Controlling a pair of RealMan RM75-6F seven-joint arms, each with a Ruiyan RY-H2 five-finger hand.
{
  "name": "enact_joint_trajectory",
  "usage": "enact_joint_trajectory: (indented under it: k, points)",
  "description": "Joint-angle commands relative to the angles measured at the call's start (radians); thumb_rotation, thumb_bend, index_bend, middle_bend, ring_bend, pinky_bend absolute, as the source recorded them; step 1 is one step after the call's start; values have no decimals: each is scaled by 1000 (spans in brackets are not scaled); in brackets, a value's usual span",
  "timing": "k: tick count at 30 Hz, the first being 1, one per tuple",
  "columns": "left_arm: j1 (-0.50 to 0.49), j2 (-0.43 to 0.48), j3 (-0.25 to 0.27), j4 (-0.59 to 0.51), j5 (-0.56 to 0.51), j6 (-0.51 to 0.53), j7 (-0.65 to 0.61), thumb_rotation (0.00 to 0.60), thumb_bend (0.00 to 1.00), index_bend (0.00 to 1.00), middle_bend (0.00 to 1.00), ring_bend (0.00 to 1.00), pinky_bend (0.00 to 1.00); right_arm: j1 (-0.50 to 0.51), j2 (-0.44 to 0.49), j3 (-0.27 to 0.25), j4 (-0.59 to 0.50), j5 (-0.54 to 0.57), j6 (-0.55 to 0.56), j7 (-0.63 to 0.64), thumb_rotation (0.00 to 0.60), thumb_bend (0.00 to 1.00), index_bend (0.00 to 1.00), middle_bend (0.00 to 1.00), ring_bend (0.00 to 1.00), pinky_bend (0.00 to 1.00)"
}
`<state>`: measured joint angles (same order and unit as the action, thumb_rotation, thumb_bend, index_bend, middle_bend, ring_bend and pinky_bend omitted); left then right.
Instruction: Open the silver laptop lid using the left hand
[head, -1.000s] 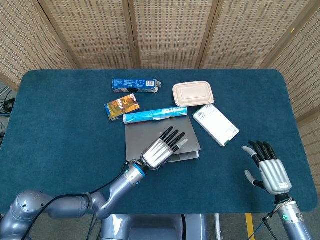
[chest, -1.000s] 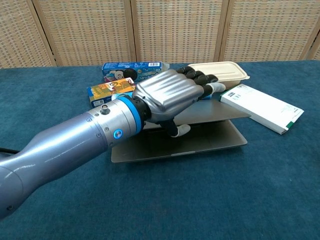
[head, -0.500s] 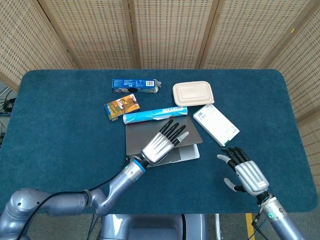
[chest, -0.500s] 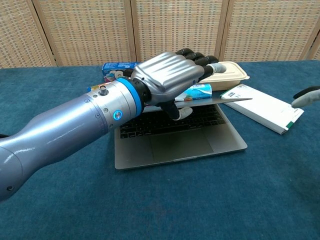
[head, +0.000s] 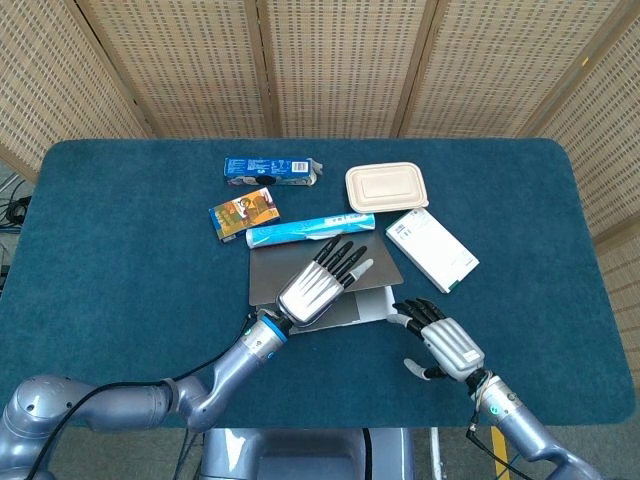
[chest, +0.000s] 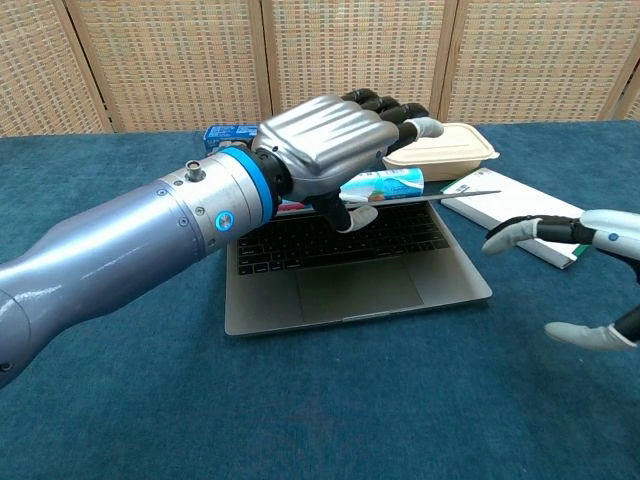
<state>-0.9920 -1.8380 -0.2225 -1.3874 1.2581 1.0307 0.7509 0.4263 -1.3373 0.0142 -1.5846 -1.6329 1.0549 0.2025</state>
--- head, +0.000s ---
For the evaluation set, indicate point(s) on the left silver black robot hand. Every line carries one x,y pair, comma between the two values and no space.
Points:
312,295

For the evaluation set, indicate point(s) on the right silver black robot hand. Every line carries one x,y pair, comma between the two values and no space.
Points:
452,347

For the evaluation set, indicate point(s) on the grey laptop computer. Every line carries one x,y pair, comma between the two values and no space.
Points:
280,272

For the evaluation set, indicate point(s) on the white green box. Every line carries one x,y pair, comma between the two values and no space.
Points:
432,247

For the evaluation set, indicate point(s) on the blue cling film roll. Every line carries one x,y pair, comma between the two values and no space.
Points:
300,231

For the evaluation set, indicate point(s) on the small orange blue carton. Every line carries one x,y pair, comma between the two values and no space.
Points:
245,212

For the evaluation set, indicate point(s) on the yellow floor tape strip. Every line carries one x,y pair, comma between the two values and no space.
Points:
500,455

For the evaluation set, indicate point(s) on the beige lidded food container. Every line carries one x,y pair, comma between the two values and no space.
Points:
385,186

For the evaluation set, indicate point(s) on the blue cookie box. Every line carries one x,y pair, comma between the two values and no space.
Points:
260,167

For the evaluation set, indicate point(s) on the blue-grey robot torso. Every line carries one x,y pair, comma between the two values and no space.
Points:
310,455

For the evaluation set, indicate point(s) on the teal table mat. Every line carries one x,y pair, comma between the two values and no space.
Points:
125,250

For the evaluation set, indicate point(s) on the woven folding screen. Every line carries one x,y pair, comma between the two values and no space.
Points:
340,65

